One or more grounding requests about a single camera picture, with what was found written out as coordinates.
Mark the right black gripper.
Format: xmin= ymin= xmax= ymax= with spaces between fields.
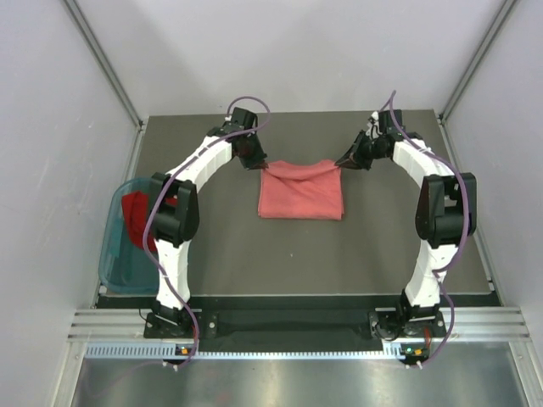
xmin=336 ymin=130 xmax=387 ymax=171

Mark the pink t shirt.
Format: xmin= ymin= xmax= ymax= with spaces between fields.
xmin=258 ymin=159 xmax=344 ymax=220

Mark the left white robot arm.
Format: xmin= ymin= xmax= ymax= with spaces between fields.
xmin=144 ymin=107 xmax=266 ymax=337

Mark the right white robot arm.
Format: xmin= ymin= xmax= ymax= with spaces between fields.
xmin=335 ymin=109 xmax=477 ymax=336

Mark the dark red t shirt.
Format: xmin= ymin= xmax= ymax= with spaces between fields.
xmin=121 ymin=191 xmax=148 ymax=249

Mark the teal plastic basket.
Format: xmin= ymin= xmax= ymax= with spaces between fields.
xmin=98 ymin=177 xmax=196 ymax=293

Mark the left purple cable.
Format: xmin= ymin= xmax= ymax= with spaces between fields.
xmin=143 ymin=95 xmax=272 ymax=368

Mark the purple cable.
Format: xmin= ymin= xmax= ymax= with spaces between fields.
xmin=379 ymin=89 xmax=474 ymax=369
xmin=143 ymin=95 xmax=272 ymax=368

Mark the left aluminium frame post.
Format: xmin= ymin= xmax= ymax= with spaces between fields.
xmin=60 ymin=0 xmax=143 ymax=129

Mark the aluminium frame post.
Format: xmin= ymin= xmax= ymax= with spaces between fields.
xmin=438 ymin=0 xmax=520 ymax=125
xmin=60 ymin=0 xmax=143 ymax=129

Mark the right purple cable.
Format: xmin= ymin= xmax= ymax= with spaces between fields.
xmin=379 ymin=89 xmax=474 ymax=369

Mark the right aluminium frame post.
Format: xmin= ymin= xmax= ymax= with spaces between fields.
xmin=438 ymin=0 xmax=520 ymax=125

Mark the slotted cable duct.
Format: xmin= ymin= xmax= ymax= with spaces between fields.
xmin=85 ymin=343 xmax=423 ymax=361

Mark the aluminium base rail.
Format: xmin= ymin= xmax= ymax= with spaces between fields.
xmin=68 ymin=307 xmax=531 ymax=343

